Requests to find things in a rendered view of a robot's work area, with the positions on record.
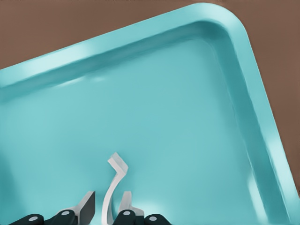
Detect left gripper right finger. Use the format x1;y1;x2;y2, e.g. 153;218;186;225
112;190;145;225

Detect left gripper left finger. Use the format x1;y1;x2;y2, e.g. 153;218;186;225
45;190;96;225

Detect white drainage pipe clamp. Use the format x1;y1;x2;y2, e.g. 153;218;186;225
102;152;129;225

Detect teal plastic tray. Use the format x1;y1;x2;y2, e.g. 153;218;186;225
0;2;300;225

